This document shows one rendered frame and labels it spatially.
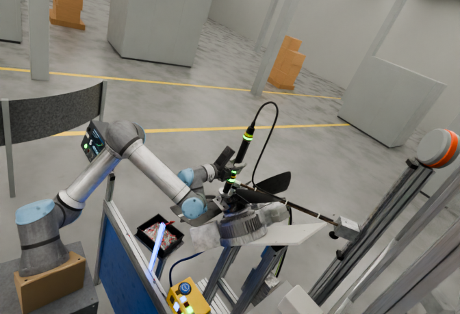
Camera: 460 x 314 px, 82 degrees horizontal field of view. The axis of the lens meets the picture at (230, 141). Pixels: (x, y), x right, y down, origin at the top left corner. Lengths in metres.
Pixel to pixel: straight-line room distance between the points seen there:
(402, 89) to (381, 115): 0.82
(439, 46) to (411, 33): 1.21
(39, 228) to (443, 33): 13.51
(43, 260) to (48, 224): 0.12
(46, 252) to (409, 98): 7.94
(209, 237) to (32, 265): 0.78
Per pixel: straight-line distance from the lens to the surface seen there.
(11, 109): 2.66
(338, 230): 1.46
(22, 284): 1.15
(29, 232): 1.18
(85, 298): 1.30
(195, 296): 1.25
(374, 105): 8.49
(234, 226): 1.44
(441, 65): 13.43
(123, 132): 1.03
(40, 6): 5.08
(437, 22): 13.83
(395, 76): 8.38
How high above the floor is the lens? 2.13
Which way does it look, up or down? 27 degrees down
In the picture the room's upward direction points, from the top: 21 degrees clockwise
